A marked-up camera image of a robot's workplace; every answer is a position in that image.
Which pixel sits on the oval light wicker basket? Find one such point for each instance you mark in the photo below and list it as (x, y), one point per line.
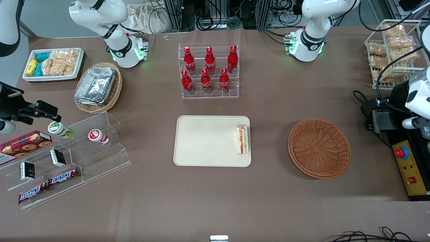
(116, 94)

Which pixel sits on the red plaid cookie box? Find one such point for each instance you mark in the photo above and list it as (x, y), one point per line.
(23, 146)

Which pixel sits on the yellow snack box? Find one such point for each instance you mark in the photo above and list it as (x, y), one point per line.
(31, 67)

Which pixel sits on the black yellow emergency stop box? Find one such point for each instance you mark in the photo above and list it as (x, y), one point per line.
(411, 168)

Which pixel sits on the snickers chocolate bar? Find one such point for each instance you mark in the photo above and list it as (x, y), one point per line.
(33, 193)
(63, 176)

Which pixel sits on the clear rice cracker packet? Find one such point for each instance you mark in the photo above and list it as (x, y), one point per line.
(47, 67)
(57, 64)
(71, 62)

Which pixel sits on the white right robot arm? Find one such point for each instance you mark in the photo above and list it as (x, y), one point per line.
(119, 50)

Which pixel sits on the clear acrylic bottle rack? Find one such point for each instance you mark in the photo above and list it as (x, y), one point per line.
(235, 90)

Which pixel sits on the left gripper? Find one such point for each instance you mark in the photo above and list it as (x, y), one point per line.
(398, 95)

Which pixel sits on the beige plastic tray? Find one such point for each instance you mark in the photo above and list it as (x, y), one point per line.
(208, 141)

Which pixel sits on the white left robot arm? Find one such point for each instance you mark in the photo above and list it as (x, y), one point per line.
(309, 43)

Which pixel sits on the small black white box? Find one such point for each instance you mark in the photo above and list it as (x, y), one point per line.
(27, 170)
(57, 158)

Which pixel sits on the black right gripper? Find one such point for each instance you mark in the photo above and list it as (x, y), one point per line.
(7, 102)

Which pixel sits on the grey metal plate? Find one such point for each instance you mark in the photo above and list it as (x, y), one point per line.
(383, 121)

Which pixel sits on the red cola bottle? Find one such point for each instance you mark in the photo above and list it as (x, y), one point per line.
(206, 84)
(210, 64)
(189, 64)
(224, 83)
(232, 62)
(187, 84)

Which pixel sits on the beige cloth bag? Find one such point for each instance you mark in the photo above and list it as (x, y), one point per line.
(147, 18)

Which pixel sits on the clear fried snack packet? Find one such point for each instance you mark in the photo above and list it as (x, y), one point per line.
(394, 31)
(377, 62)
(406, 55)
(400, 42)
(386, 75)
(377, 49)

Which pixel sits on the teal snack box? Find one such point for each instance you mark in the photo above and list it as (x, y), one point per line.
(38, 70)
(43, 57)

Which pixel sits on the triangle sandwich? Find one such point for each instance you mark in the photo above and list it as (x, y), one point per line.
(243, 139)

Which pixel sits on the clear acrylic stepped stand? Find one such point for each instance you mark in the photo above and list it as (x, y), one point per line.
(100, 161)

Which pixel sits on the stacked foil containers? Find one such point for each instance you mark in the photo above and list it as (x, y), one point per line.
(95, 85)

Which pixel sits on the round brown wicker basket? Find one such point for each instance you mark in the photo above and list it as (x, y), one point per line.
(319, 148)

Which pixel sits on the red lid yogurt cup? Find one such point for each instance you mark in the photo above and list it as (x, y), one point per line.
(97, 136)

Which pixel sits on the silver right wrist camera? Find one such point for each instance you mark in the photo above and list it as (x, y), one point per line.
(6, 127)

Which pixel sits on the white rectangular snack tray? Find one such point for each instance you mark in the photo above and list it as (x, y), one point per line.
(80, 64)

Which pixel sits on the green lid yogurt cup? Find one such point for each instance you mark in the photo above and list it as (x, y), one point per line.
(58, 129)

